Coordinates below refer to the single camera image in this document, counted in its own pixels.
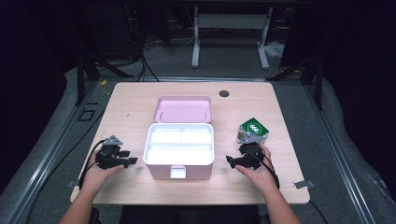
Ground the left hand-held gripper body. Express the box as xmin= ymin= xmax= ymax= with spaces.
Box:
xmin=94 ymin=134 xmax=129 ymax=171

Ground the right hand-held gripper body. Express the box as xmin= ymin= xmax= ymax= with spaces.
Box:
xmin=238 ymin=142 xmax=265 ymax=171

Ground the green and white carton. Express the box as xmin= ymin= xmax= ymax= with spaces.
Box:
xmin=236 ymin=117 xmax=270 ymax=146

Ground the white divided tray insert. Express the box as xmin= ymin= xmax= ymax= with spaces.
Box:
xmin=143 ymin=122 xmax=215 ymax=166

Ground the pink storage box with lid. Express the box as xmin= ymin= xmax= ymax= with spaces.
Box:
xmin=143 ymin=95 xmax=216 ymax=181

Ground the person's right hand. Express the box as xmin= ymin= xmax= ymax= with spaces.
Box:
xmin=234 ymin=145 xmax=279 ymax=198

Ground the person's left hand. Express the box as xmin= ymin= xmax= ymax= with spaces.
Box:
xmin=81 ymin=150 xmax=125 ymax=197

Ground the small yellow floor item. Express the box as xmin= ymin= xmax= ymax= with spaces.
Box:
xmin=99 ymin=79 xmax=112 ymax=96

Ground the person's dark clothed lap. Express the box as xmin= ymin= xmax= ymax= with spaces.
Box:
xmin=119 ymin=204 xmax=260 ymax=224

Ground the black metal stand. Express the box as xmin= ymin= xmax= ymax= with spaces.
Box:
xmin=267 ymin=54 xmax=325 ymax=111
xmin=75 ymin=54 xmax=134 ymax=106

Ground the clear plastic bag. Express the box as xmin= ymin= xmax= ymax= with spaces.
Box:
xmin=265 ymin=40 xmax=286 ymax=59

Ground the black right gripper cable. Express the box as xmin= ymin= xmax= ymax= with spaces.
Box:
xmin=245 ymin=148 xmax=280 ymax=190

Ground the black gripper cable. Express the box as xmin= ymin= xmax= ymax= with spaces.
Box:
xmin=245 ymin=148 xmax=280 ymax=190
xmin=78 ymin=139 xmax=107 ymax=190

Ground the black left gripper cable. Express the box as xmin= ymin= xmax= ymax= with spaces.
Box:
xmin=78 ymin=139 xmax=107 ymax=190

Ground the black floor cable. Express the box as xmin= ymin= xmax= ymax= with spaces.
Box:
xmin=24 ymin=108 xmax=106 ymax=224
xmin=307 ymin=200 xmax=330 ymax=224

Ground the aluminium floor rail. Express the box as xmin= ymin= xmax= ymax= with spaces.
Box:
xmin=302 ymin=83 xmax=378 ymax=224
xmin=0 ymin=81 xmax=98 ymax=224

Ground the bundle of black cables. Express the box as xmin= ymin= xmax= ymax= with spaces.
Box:
xmin=122 ymin=29 xmax=161 ymax=83

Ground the white metal desk frame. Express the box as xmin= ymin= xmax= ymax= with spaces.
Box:
xmin=191 ymin=5 xmax=274 ymax=70

